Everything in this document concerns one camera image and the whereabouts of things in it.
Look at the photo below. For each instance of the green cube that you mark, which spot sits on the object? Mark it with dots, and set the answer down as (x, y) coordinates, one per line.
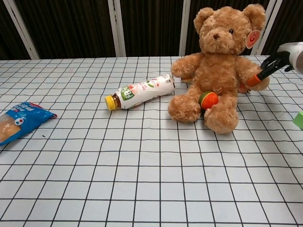
(298, 120)

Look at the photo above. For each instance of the blue snack bag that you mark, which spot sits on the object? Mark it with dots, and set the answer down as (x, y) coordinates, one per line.
(23, 120)

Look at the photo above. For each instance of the small orange green ball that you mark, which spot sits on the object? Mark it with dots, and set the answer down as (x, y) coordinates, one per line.
(209, 100)

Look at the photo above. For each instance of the brown teddy bear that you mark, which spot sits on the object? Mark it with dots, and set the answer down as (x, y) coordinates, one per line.
(215, 71)

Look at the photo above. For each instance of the white screen frame post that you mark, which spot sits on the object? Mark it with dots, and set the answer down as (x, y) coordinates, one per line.
(116, 28)
(21, 28)
(185, 28)
(270, 26)

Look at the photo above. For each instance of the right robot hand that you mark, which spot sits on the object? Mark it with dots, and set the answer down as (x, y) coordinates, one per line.
(292, 55)

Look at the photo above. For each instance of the drink bottle yellow cap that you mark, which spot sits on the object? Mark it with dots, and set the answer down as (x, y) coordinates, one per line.
(142, 92)

